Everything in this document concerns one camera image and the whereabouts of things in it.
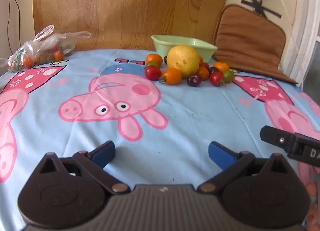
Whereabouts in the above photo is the black tape cross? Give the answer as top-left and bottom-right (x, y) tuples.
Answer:
(241, 0), (282, 19)

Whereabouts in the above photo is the green tomato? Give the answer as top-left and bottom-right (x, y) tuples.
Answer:
(222, 70), (234, 83)
(145, 61), (160, 68)

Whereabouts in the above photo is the orange tomato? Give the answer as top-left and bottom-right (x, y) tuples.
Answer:
(196, 66), (210, 80)
(159, 68), (182, 85)

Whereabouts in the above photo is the light green rectangular bowl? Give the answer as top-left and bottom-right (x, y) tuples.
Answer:
(151, 35), (218, 63)

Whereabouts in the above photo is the Peppa Pig blue tablecloth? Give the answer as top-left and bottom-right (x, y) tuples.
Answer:
(1, 50), (319, 230)

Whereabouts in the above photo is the orange tomato front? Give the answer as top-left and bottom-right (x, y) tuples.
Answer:
(159, 68), (182, 85)

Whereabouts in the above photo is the small pink-red tomato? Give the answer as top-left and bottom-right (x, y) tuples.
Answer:
(200, 63), (209, 71)

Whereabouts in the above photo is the clear plastic bag of fruit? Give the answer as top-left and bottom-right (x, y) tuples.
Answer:
(1, 24), (91, 72)

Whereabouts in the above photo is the black wall cable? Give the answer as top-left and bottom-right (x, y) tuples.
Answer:
(6, 0), (22, 56)

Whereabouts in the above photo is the wooden headboard panel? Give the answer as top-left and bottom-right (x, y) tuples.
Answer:
(33, 0), (226, 51)

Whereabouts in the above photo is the brown seat cushion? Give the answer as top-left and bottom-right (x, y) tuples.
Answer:
(213, 5), (297, 84)

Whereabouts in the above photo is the white window frame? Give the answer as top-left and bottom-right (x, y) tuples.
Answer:
(281, 0), (319, 87)

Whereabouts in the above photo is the dark purple plum front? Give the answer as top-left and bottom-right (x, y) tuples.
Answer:
(187, 74), (202, 87)

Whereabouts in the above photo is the large yellow citrus fruit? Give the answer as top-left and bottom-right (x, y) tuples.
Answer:
(167, 45), (200, 78)

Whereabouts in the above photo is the red tomato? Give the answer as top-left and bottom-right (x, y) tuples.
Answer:
(209, 71), (224, 87)
(144, 65), (162, 80)

